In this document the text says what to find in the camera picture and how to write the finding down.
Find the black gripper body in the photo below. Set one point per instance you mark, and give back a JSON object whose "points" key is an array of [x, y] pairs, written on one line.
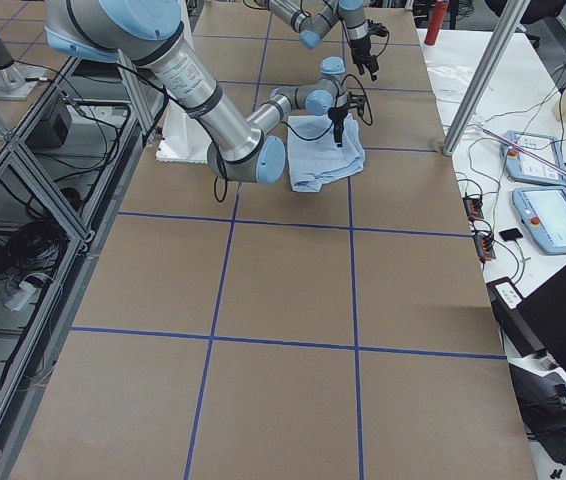
{"points": [[362, 48], [337, 119]]}

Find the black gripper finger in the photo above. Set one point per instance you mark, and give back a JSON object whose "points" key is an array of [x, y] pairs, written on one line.
{"points": [[360, 66], [338, 130], [372, 66]]}

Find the light blue button shirt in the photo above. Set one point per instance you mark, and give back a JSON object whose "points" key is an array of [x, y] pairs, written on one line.
{"points": [[314, 159]]}

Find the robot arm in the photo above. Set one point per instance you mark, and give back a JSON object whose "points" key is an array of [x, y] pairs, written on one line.
{"points": [[313, 27], [150, 34]]}

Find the clear plastic bag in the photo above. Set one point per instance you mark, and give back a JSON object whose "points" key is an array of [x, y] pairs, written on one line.
{"points": [[449, 81]]}

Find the red cylinder bottle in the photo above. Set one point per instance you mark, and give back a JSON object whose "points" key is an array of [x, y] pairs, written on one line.
{"points": [[436, 21]]}

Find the metal rod green tip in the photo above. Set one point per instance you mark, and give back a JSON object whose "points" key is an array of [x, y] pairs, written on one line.
{"points": [[520, 149]]}

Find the blue teach pendant near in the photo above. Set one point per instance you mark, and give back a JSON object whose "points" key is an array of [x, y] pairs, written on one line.
{"points": [[542, 211]]}

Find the black laptop computer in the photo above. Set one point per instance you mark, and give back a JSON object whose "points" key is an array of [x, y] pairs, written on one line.
{"points": [[536, 322]]}

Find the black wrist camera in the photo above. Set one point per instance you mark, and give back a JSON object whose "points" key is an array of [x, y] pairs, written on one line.
{"points": [[358, 103], [377, 29]]}

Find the aluminium frame post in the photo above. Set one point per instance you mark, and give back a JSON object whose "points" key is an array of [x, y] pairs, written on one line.
{"points": [[496, 46]]}

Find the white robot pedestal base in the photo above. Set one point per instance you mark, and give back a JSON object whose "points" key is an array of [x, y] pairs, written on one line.
{"points": [[182, 139]]}

